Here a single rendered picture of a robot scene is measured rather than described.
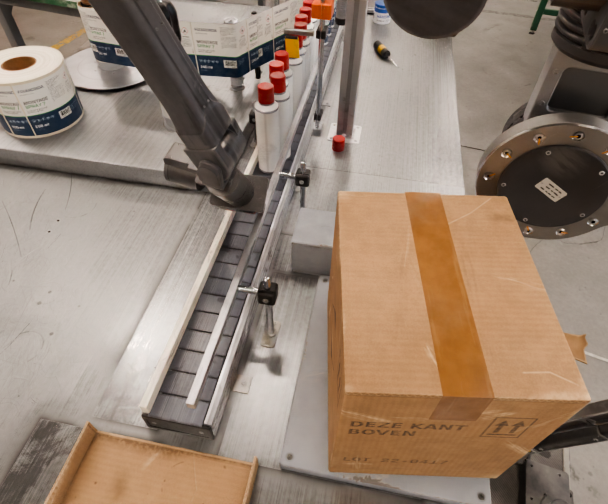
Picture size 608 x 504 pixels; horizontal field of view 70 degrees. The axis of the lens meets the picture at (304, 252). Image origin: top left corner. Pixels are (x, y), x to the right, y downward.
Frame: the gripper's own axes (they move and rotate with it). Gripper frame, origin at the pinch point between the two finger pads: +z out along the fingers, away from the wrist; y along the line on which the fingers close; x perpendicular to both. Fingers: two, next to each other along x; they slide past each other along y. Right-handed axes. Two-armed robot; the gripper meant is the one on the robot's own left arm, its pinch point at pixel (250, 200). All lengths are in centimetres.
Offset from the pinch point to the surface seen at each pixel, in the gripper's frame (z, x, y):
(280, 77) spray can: 1.5, -26.6, -1.5
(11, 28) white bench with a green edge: 113, -84, 168
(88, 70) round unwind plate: 35, -36, 65
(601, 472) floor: 69, 61, -113
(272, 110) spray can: 1.3, -19.4, -1.1
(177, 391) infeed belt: -20.9, 33.7, 0.6
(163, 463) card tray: -23.0, 43.7, 0.0
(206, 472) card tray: -23.0, 43.6, -6.6
